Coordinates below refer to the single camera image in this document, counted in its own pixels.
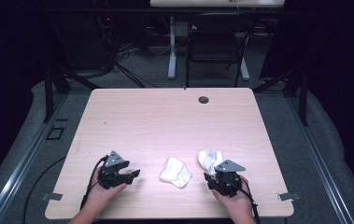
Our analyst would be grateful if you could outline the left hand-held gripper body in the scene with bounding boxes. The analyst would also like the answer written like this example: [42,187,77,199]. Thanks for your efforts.
[97,150,131,190]

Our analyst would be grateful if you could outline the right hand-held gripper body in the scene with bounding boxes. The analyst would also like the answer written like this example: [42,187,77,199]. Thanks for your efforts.
[205,159,247,198]

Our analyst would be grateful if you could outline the white ankle sock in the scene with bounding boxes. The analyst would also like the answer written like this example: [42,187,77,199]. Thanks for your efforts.
[196,149,225,176]
[159,157,193,189]

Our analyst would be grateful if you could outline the person's left hand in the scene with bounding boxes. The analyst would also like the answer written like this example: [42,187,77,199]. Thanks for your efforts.
[85,169,128,213]

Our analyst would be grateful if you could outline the person's right hand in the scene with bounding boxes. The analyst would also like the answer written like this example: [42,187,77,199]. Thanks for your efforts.
[211,175,254,220]

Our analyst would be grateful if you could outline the white desk leg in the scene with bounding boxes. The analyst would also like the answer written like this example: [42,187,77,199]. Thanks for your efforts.
[239,55,251,82]
[167,15,178,80]

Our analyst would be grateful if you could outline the black folding chair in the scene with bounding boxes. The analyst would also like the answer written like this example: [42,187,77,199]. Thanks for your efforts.
[185,12,257,89]

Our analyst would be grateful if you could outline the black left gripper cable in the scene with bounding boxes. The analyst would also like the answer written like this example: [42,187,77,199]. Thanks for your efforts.
[79,155,109,211]

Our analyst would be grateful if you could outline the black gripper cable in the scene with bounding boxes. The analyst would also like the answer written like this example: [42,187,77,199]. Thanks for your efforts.
[227,177,262,224]
[79,155,109,211]

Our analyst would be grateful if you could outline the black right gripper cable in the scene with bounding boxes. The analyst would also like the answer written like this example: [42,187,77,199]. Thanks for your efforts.
[227,177,262,224]

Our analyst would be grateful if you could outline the grey metal table bracket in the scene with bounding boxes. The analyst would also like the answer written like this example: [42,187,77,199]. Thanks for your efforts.
[40,192,64,202]
[277,191,301,202]

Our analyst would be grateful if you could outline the black floor cable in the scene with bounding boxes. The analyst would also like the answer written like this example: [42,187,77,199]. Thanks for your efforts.
[21,155,67,224]

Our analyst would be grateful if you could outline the aluminium floor rail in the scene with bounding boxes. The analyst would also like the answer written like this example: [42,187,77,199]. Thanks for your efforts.
[285,92,354,224]
[0,92,70,224]

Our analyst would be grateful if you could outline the bundle of floor cables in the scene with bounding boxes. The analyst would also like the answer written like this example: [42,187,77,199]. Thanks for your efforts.
[96,15,159,89]

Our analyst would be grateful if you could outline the black metal frame strut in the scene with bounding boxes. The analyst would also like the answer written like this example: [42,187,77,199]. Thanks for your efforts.
[43,63,103,124]
[252,65,309,127]

